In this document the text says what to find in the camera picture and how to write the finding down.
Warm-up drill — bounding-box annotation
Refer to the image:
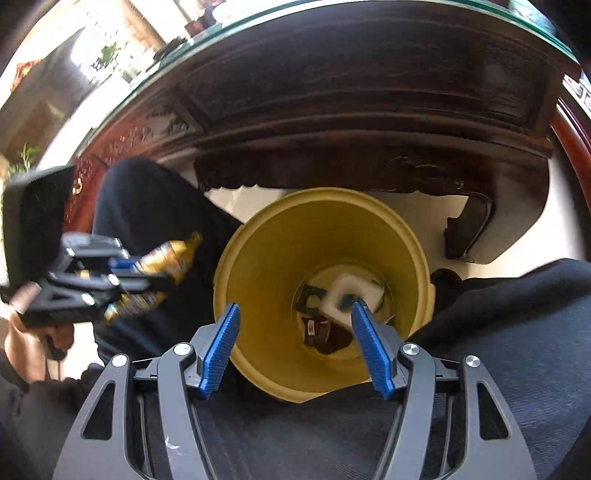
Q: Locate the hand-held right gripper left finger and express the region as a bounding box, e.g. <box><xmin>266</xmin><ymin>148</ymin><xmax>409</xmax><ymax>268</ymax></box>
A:
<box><xmin>53</xmin><ymin>302</ymin><xmax>242</xmax><ymax>480</ymax></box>

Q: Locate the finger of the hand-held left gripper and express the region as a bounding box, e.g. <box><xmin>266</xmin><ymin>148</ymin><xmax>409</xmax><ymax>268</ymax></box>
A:
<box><xmin>21</xmin><ymin>270</ymin><xmax>180</xmax><ymax>328</ymax></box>
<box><xmin>58</xmin><ymin>233</ymin><xmax>141</xmax><ymax>278</ymax></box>

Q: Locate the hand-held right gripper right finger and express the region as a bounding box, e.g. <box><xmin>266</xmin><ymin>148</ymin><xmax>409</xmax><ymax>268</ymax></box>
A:
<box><xmin>350</xmin><ymin>299</ymin><xmax>539</xmax><ymax>480</ymax></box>

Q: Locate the gold snack packet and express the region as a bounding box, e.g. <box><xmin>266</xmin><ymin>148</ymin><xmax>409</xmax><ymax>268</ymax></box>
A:
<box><xmin>104</xmin><ymin>231</ymin><xmax>204</xmax><ymax>324</ymax></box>

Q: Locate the brown snack packet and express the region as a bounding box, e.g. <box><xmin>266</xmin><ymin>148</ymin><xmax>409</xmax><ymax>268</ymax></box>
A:
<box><xmin>302</xmin><ymin>314</ymin><xmax>357</xmax><ymax>354</ymax></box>

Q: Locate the white textured foam block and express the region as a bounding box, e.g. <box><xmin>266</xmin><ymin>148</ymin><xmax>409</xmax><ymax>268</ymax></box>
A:
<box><xmin>318</xmin><ymin>272</ymin><xmax>387</xmax><ymax>326</ymax></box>

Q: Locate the black foam block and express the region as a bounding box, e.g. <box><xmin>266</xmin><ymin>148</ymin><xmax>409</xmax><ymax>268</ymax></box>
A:
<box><xmin>295</xmin><ymin>284</ymin><xmax>331</xmax><ymax>320</ymax></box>

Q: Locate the yellow plastic bin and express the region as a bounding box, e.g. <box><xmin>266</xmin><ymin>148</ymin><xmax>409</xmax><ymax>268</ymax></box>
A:
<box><xmin>213</xmin><ymin>187</ymin><xmax>437</xmax><ymax>403</ymax></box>

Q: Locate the person's left forearm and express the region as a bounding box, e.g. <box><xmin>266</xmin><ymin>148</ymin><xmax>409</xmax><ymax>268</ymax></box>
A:
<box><xmin>0</xmin><ymin>353</ymin><xmax>105</xmax><ymax>480</ymax></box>

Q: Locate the person's left hand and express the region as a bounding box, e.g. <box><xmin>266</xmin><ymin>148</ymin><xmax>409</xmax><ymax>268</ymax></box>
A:
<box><xmin>0</xmin><ymin>281</ymin><xmax>77</xmax><ymax>385</ymax></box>

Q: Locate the person's left leg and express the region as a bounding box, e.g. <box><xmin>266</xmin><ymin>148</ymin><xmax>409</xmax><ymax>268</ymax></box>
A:
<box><xmin>91</xmin><ymin>157</ymin><xmax>246</xmax><ymax>372</ymax></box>

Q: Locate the person's leg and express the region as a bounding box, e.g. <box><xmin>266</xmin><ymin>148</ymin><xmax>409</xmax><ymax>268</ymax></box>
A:
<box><xmin>91</xmin><ymin>157</ymin><xmax>246</xmax><ymax>372</ymax></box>
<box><xmin>194</xmin><ymin>257</ymin><xmax>591</xmax><ymax>480</ymax></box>

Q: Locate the person's right leg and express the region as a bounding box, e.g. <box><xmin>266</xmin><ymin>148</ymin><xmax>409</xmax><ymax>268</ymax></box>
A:
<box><xmin>194</xmin><ymin>257</ymin><xmax>591</xmax><ymax>480</ymax></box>

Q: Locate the carved wooden table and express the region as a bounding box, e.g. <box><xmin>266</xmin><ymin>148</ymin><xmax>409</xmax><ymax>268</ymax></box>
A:
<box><xmin>65</xmin><ymin>0</ymin><xmax>591</xmax><ymax>264</ymax></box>

